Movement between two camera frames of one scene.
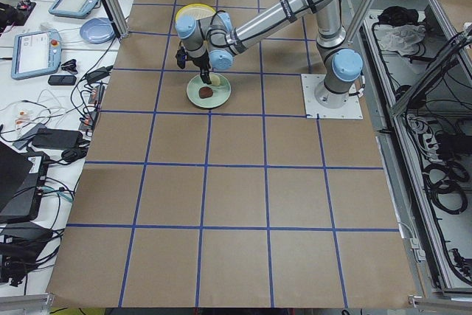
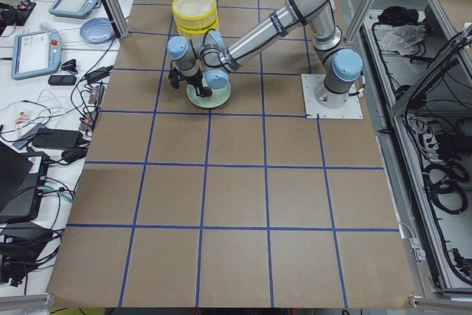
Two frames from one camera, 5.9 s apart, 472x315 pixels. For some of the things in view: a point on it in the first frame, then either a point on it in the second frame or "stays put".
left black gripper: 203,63 to 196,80
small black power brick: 99,74 stays put
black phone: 62,80 stays put
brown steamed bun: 205,92 stays put
